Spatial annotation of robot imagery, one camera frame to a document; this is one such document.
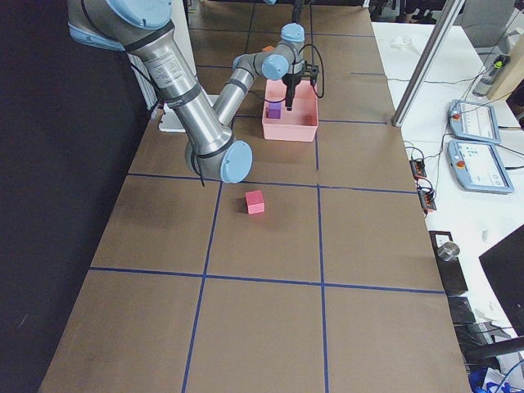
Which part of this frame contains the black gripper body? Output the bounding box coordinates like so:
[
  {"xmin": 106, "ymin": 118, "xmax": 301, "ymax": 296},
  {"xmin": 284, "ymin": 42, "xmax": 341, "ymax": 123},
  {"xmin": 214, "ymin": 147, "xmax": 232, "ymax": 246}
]
[{"xmin": 282, "ymin": 61, "xmax": 319, "ymax": 88}]

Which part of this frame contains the purple foam cube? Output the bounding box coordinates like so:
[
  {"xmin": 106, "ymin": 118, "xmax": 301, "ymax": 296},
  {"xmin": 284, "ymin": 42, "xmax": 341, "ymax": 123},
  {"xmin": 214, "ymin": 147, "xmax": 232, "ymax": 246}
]
[{"xmin": 265, "ymin": 102, "xmax": 282, "ymax": 120}]

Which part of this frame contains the red foam cube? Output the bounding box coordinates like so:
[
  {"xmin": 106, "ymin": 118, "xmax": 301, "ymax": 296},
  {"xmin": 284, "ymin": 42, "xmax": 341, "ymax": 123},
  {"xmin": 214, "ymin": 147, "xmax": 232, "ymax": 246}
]
[{"xmin": 245, "ymin": 190, "xmax": 265, "ymax": 215}]

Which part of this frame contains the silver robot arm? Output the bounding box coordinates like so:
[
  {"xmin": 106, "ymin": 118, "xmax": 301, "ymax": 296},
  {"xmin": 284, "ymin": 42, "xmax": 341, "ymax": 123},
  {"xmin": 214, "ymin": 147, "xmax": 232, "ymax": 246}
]
[
  {"xmin": 213, "ymin": 23, "xmax": 318, "ymax": 125},
  {"xmin": 67, "ymin": 1, "xmax": 253, "ymax": 183}
]

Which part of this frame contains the pink plastic bin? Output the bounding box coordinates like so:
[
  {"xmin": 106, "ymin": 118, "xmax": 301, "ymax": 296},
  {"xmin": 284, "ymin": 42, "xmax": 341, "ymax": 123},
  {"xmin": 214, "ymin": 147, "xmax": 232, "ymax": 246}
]
[{"xmin": 262, "ymin": 80, "xmax": 318, "ymax": 142}]

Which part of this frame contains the upper teach pendant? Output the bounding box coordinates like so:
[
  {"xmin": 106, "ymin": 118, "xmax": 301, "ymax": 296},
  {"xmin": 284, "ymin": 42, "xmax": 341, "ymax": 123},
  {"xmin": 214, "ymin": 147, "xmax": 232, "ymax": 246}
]
[{"xmin": 448, "ymin": 100, "xmax": 501, "ymax": 144}]

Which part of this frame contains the teach pendant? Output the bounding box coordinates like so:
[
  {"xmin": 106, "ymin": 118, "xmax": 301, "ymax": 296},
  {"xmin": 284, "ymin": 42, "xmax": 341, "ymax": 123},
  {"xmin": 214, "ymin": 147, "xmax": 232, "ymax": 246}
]
[
  {"xmin": 446, "ymin": 139, "xmax": 514, "ymax": 195},
  {"xmin": 448, "ymin": 100, "xmax": 501, "ymax": 144}
]

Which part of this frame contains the lower teach pendant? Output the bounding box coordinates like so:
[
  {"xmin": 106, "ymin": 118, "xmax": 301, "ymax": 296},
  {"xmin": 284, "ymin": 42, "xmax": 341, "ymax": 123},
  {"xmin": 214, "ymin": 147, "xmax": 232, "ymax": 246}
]
[{"xmin": 446, "ymin": 139, "xmax": 514, "ymax": 195}]

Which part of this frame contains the silver metal cylinder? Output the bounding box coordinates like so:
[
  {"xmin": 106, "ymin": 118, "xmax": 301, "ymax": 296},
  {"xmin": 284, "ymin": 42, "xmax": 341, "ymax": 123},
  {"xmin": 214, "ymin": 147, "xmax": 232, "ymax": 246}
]
[{"xmin": 436, "ymin": 242, "xmax": 460, "ymax": 261}]

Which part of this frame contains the white side table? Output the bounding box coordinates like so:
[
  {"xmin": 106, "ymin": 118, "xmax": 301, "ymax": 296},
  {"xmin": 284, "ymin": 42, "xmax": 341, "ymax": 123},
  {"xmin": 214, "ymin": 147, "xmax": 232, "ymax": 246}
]
[{"xmin": 370, "ymin": 20, "xmax": 524, "ymax": 369}]

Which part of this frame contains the black monitor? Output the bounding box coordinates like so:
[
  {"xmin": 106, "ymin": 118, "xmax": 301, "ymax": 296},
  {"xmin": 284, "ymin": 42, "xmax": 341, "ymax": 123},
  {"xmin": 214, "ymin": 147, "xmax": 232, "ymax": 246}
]
[{"xmin": 480, "ymin": 226, "xmax": 524, "ymax": 336}]

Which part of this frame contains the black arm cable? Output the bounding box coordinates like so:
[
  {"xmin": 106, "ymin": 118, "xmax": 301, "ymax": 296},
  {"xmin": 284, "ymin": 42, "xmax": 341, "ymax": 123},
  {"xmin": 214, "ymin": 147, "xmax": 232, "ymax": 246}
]
[{"xmin": 300, "ymin": 43, "xmax": 327, "ymax": 99}]

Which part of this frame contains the aluminium frame post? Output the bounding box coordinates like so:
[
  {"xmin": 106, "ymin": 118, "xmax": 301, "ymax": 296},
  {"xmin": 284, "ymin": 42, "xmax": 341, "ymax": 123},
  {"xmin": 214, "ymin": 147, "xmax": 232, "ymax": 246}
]
[{"xmin": 391, "ymin": 0, "xmax": 465, "ymax": 128}]

